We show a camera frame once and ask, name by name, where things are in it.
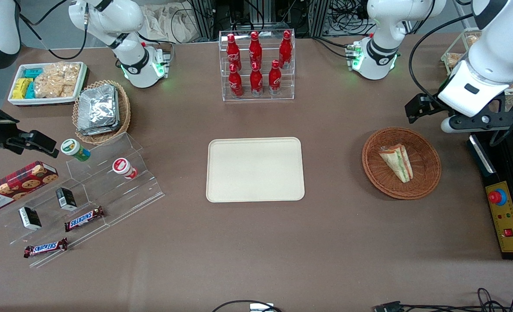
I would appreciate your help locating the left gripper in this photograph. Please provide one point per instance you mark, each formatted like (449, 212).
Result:
(429, 105)

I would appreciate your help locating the triangle sandwich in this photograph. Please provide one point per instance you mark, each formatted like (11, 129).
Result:
(397, 164)

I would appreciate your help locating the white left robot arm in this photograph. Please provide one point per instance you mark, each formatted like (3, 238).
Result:
(382, 47)

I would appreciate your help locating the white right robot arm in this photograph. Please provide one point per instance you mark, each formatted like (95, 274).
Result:
(130, 65)

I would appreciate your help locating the round brown wicker basket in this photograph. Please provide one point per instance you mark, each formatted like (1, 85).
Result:
(423, 149)

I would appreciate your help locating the white rectangular snack tray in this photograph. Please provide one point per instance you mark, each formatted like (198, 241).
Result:
(17, 101)

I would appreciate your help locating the oval light wicker basket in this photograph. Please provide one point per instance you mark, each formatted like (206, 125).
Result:
(124, 112)

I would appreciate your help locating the beige plastic tray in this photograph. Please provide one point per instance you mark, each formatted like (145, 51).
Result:
(255, 170)

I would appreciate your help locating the green yogurt cup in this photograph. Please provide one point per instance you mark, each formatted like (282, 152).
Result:
(74, 148)

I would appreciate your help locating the red tartan cookie box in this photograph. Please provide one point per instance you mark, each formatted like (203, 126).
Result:
(17, 186)

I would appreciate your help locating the teal snack pack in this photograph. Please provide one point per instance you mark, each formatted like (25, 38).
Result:
(31, 91)
(33, 73)

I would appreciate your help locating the yellow snack pack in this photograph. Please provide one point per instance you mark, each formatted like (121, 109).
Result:
(21, 89)

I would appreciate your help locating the small black carton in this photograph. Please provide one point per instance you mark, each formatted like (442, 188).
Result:
(66, 199)
(30, 218)

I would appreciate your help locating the clear bag of crackers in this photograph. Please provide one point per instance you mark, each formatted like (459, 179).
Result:
(57, 80)

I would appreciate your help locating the silver foil wrapped packets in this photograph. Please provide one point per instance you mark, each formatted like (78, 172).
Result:
(98, 108)

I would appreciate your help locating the Snickers chocolate bar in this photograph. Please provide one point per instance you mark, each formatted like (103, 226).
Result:
(85, 219)
(46, 248)

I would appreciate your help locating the clear acrylic stepped stand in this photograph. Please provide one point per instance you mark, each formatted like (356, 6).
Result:
(139, 195)
(48, 236)

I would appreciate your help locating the red strawberry yogurt cup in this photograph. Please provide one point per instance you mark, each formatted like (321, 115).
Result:
(123, 167)

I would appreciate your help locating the black appliance housing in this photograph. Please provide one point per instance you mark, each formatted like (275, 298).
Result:
(505, 169)

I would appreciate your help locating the yellow emergency stop control box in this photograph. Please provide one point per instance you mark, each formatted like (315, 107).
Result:
(510, 225)

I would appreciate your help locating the red cola bottle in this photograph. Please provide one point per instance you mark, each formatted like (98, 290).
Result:
(256, 82)
(255, 47)
(275, 80)
(235, 84)
(232, 50)
(285, 47)

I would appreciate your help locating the clear acrylic bottle rack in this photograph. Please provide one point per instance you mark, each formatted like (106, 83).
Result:
(265, 97)

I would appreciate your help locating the beige cloth bag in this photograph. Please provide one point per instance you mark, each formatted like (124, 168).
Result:
(169, 24)

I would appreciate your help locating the small white adapter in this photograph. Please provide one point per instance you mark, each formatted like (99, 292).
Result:
(261, 307)

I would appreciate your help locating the aluminium frame profile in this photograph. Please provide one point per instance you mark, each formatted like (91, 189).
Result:
(319, 17)
(204, 17)

